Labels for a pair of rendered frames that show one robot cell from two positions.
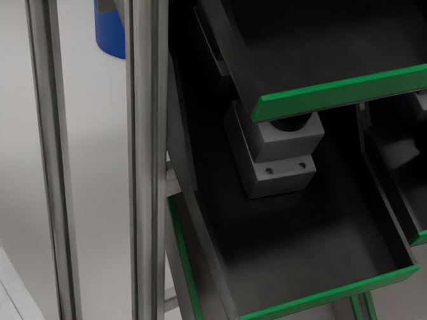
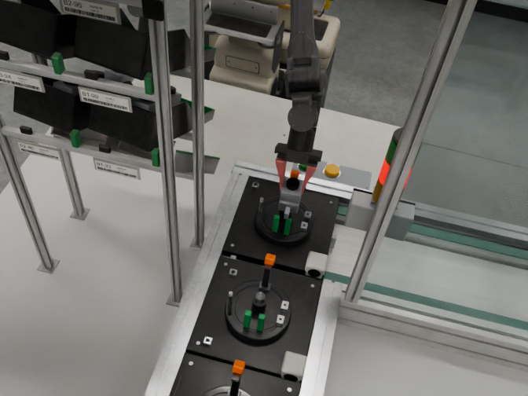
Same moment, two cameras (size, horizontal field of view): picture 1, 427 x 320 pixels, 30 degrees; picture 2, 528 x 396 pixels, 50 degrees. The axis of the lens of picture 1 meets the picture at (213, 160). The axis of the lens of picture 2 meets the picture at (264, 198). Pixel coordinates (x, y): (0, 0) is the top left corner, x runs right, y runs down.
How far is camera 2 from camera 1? 1.28 m
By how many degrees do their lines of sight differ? 85
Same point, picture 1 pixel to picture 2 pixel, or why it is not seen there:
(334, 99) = not seen: hidden behind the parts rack
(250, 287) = not seen: hidden behind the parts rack
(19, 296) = (191, 288)
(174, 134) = (188, 120)
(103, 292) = (137, 317)
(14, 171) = not seen: outside the picture
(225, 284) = (210, 113)
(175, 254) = (188, 160)
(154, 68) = (196, 99)
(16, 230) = (132, 385)
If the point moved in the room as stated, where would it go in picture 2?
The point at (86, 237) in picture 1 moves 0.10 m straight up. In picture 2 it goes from (110, 351) to (104, 329)
